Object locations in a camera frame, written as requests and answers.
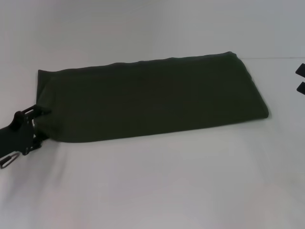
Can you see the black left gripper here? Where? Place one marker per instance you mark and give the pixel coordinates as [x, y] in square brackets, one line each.
[14, 133]

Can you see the dark green FREE print T-shirt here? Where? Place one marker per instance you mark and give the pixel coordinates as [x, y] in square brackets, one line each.
[152, 100]

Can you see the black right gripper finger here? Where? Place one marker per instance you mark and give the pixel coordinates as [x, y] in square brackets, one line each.
[300, 70]
[301, 88]

